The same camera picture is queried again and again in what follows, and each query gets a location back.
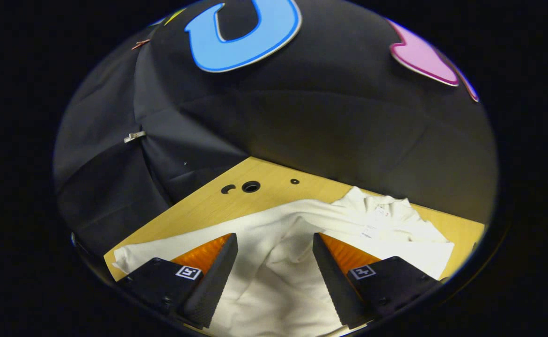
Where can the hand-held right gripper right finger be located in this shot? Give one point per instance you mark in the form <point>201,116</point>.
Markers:
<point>332,281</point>

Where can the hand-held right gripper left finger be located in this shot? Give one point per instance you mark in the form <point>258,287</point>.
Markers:
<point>210,281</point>

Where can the cream sweater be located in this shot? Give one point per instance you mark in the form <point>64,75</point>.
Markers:
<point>278,281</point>

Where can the black backdrop cloth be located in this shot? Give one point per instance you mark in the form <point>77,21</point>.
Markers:
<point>325,131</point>

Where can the silver cloth clip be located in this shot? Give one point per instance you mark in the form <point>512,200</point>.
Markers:
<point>134,136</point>

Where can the red cloth clip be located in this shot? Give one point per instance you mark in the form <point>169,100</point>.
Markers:
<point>140,44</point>

